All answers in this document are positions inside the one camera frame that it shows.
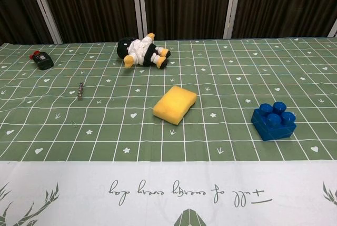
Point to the blue building block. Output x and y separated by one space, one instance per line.
273 128

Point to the yellow sponge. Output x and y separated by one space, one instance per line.
173 104

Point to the dark bottle red cap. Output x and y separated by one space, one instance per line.
44 61

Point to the green checked tablecloth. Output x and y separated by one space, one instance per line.
210 91

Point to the white partition frame post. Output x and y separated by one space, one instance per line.
333 29
232 4
142 4
44 7

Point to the plush penguin doll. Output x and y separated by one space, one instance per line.
142 49

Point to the dark ribbed partition panel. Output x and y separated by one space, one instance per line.
284 2
187 4
92 4
15 4

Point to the dark metal tool bit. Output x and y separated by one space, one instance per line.
80 91

